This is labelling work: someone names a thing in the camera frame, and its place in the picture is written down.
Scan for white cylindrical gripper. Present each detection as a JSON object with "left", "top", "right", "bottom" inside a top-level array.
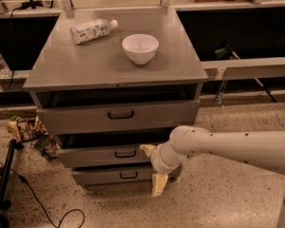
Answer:
[{"left": 140, "top": 142, "right": 187, "bottom": 198}]

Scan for grey drawer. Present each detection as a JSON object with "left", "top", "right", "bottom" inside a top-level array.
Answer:
[
  {"left": 57, "top": 144, "right": 150, "bottom": 168},
  {"left": 72, "top": 162, "right": 155, "bottom": 186},
  {"left": 37, "top": 100, "right": 200, "bottom": 135}
]

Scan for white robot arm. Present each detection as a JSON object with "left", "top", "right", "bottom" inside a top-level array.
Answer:
[{"left": 140, "top": 125, "right": 285, "bottom": 228}]

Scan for grey bottom drawer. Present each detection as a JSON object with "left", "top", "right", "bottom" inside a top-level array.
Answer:
[{"left": 72, "top": 162, "right": 155, "bottom": 186}]

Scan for grey top drawer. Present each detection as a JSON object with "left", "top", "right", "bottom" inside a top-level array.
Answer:
[{"left": 37, "top": 100, "right": 200, "bottom": 135}]

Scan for grey drawer cabinet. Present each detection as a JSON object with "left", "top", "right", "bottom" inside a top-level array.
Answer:
[{"left": 24, "top": 8, "right": 207, "bottom": 174}]

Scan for green snack bag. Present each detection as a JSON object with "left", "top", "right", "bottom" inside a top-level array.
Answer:
[{"left": 34, "top": 135, "right": 58, "bottom": 161}]

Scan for white ceramic bowl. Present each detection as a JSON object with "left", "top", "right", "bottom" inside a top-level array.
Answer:
[{"left": 122, "top": 34, "right": 159, "bottom": 65}]

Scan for brown snack bag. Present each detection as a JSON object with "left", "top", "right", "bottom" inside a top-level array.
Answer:
[{"left": 8, "top": 116, "right": 48, "bottom": 143}]

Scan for white labelled plastic bottle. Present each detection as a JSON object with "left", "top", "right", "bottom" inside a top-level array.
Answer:
[{"left": 70, "top": 18, "right": 119, "bottom": 45}]

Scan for black stand leg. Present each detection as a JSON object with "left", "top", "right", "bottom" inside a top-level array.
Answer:
[{"left": 0, "top": 139, "right": 16, "bottom": 210}]

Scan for clear water bottle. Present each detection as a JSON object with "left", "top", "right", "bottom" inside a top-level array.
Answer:
[{"left": 0, "top": 53, "right": 12, "bottom": 78}]

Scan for green handled tool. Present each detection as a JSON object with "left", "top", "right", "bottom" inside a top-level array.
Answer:
[{"left": 215, "top": 43, "right": 239, "bottom": 60}]

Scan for grey metal rail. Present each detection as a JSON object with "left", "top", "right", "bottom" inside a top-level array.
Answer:
[{"left": 201, "top": 57, "right": 285, "bottom": 81}]

